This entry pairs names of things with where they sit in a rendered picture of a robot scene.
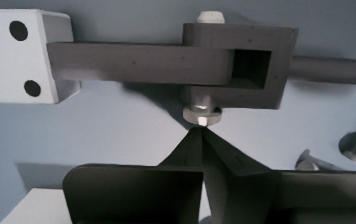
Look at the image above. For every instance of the white mounting block with black holes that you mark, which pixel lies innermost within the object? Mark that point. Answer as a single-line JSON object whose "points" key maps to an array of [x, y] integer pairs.
{"points": [[25, 74]]}

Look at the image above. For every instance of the white divided parts tray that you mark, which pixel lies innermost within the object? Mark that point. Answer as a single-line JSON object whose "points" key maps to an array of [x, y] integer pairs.
{"points": [[40, 206]]}

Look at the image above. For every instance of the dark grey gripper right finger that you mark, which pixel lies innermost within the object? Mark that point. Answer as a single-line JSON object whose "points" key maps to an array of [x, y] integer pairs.
{"points": [[236, 194]]}

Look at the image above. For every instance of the dark grey rectangular bar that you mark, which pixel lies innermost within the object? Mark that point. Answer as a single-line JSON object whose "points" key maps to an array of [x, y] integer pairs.
{"points": [[140, 62]]}

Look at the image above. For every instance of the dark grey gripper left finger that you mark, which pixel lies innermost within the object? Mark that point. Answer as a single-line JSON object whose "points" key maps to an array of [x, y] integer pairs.
{"points": [[140, 193]]}

